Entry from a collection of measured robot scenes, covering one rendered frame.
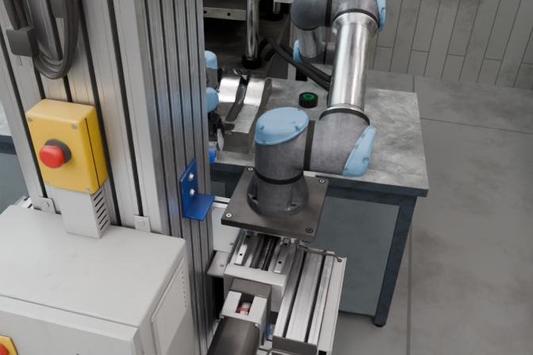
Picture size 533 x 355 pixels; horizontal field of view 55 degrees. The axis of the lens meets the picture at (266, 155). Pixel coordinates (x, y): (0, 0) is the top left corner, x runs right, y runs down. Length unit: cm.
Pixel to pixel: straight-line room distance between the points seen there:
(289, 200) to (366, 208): 73
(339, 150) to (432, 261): 167
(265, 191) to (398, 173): 74
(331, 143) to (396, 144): 89
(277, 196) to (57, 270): 52
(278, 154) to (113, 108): 45
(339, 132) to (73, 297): 62
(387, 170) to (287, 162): 75
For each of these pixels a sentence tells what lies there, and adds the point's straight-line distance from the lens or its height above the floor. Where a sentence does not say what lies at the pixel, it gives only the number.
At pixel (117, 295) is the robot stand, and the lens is 82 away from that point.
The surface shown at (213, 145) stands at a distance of 179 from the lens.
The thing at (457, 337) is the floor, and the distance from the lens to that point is 244.
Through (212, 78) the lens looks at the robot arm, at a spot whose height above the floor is 113.
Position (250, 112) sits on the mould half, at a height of 88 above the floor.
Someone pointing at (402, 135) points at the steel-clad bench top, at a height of 80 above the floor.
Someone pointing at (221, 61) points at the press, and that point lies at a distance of 257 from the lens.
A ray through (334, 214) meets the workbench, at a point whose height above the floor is 59.
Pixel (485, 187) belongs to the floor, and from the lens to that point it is 330.
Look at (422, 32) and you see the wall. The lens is 436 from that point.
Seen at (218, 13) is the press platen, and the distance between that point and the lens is 252.
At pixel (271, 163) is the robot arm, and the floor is 118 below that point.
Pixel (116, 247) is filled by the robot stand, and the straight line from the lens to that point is 89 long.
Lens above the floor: 184
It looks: 34 degrees down
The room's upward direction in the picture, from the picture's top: 2 degrees clockwise
